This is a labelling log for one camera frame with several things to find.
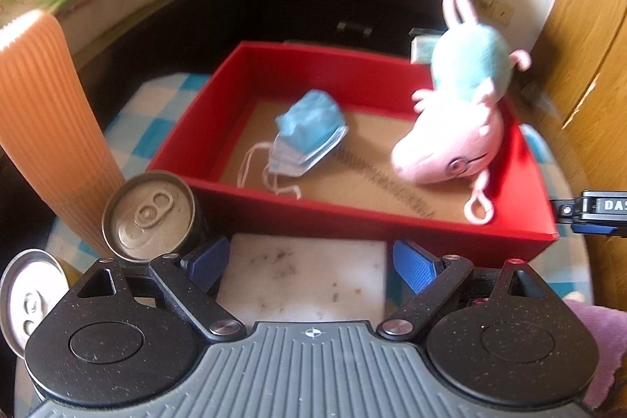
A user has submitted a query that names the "wooden wardrobe door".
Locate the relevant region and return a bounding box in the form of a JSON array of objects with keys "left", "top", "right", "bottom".
[{"left": 534, "top": 0, "right": 627, "bottom": 194}]

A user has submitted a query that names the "purple fluffy cloth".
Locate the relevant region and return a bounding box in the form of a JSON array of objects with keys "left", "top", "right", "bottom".
[{"left": 563, "top": 291, "right": 627, "bottom": 409}]

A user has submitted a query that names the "thin coil spring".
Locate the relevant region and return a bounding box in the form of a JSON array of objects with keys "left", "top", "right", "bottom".
[{"left": 337, "top": 148, "right": 434, "bottom": 219}]

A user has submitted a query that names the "blue face mask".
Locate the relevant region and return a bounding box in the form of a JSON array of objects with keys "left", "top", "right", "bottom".
[
  {"left": 275, "top": 90, "right": 346, "bottom": 142},
  {"left": 237, "top": 124, "right": 350, "bottom": 199}
]

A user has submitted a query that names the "small pale box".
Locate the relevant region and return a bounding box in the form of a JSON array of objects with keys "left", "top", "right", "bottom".
[{"left": 410, "top": 27, "right": 444, "bottom": 62}]

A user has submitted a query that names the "stained white sponge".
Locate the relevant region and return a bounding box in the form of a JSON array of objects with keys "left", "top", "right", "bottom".
[{"left": 216, "top": 233, "right": 388, "bottom": 326}]

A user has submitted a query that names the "dark wooden bed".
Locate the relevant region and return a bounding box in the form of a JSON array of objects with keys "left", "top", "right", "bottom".
[{"left": 49, "top": 0, "right": 268, "bottom": 105}]

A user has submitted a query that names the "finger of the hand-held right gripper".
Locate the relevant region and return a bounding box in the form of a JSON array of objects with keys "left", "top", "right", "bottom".
[{"left": 551, "top": 190, "right": 627, "bottom": 237}]

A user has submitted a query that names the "orange ribbed cup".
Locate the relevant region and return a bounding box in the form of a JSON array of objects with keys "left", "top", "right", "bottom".
[{"left": 0, "top": 9, "right": 125, "bottom": 252}]

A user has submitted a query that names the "pink pig plush toy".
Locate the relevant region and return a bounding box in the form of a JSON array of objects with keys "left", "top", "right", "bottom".
[{"left": 391, "top": 0, "right": 532, "bottom": 225}]

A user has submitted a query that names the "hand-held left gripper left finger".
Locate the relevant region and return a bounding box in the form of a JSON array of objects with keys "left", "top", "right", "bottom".
[{"left": 73, "top": 236, "right": 246, "bottom": 343}]

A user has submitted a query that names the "red cardboard box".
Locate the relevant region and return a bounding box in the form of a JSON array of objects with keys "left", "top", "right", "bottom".
[{"left": 147, "top": 42, "right": 560, "bottom": 262}]

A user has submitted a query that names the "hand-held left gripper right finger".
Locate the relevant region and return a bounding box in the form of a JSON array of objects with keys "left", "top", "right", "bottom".
[{"left": 377, "top": 239, "right": 564, "bottom": 343}]

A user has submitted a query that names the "metal drawer handle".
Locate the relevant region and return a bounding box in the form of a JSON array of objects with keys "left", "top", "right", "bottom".
[{"left": 337, "top": 20, "right": 374, "bottom": 37}]

